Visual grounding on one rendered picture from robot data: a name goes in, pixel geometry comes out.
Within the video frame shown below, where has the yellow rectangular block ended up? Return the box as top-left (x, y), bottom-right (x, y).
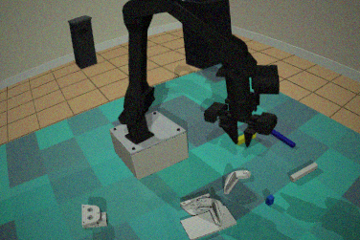
top-left (237, 132), bottom-right (257, 145)

